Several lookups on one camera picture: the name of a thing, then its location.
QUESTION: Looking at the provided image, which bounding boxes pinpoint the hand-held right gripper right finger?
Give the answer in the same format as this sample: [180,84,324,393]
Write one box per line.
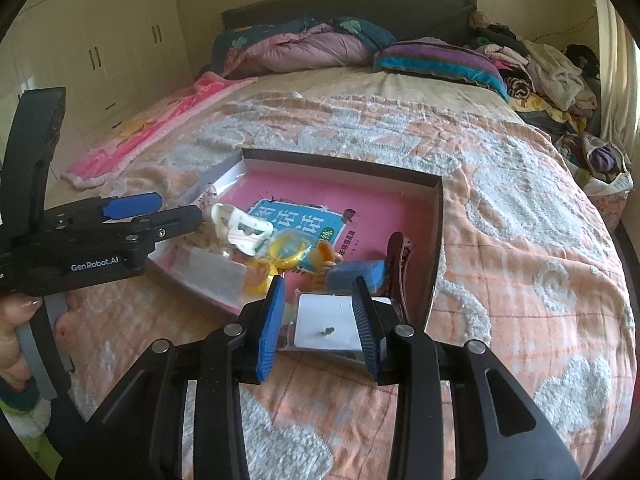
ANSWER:
[351,276,584,480]

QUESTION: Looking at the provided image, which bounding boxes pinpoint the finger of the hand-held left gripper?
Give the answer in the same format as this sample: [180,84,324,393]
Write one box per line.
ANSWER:
[97,192,164,222]
[122,204,204,242]

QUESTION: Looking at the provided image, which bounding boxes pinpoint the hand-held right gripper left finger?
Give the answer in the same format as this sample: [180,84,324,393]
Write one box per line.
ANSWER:
[55,275,288,480]

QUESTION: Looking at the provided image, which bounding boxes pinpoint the white earring card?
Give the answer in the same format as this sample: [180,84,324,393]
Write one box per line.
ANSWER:
[292,292,394,354]

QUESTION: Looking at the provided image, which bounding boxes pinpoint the white hair clip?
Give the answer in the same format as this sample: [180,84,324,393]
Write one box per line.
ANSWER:
[210,202,275,256]

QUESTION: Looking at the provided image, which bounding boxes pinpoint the yellow hair clip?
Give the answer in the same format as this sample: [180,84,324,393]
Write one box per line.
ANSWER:
[244,231,310,297]

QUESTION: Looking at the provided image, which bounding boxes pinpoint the brown hair claw clip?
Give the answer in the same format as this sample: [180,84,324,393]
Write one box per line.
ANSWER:
[382,231,417,322]

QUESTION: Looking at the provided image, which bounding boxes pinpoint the pink-lined cardboard box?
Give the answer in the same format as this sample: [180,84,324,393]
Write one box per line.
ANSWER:
[147,147,446,367]

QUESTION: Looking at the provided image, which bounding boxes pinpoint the person's left forearm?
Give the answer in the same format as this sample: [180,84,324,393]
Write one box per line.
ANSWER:
[0,384,57,462]

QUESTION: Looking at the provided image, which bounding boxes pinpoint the blue velvet jewelry pad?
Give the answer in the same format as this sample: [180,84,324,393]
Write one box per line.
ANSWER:
[325,259,387,294]

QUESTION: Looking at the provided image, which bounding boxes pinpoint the person's left hand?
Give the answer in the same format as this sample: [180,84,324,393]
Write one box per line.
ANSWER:
[0,294,44,392]

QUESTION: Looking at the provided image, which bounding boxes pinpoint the clear plastic bag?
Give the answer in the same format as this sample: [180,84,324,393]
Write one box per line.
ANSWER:
[172,245,249,307]

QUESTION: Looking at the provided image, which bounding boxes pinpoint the pink cartoon blanket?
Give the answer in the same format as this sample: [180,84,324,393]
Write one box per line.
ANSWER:
[60,72,259,191]

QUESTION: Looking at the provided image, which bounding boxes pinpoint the orange hair claw clip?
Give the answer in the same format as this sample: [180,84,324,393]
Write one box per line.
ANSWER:
[300,240,347,292]

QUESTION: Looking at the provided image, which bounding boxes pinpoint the cream wardrobe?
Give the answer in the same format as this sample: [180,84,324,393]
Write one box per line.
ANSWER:
[0,0,202,161]

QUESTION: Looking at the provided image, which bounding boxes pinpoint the peach floral bedspread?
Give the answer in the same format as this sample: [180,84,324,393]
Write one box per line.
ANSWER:
[60,92,639,480]

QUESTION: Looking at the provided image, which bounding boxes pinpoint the pink and blue quilt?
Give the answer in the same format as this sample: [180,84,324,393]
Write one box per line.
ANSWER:
[210,16,399,79]

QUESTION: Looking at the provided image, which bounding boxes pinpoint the beige bed sheet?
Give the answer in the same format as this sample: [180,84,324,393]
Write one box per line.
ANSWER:
[225,67,524,124]

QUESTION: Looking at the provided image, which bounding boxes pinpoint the pink floral fabric cover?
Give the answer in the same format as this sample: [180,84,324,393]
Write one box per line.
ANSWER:
[592,192,627,234]

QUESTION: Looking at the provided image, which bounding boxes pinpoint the dark grey headboard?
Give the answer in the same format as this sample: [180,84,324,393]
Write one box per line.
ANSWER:
[221,0,479,44]

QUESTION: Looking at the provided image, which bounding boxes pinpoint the purple and teal striped pillow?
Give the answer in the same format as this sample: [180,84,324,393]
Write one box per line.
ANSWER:
[372,37,509,101]

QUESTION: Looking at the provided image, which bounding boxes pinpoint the fabric bag of clothes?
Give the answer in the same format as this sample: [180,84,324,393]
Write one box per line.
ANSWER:
[560,132,634,196]

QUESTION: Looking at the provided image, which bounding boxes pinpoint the pile of clothes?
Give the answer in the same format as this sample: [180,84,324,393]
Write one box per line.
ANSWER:
[467,10,602,134]

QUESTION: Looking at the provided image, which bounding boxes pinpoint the cream curtain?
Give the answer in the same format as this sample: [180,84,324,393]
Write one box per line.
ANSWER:
[592,0,640,152]

